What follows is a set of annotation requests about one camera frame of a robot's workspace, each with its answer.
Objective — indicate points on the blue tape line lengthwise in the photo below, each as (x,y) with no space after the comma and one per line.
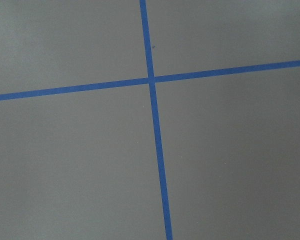
(156,121)

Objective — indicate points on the blue tape line crosswise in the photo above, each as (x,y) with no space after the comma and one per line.
(143,81)

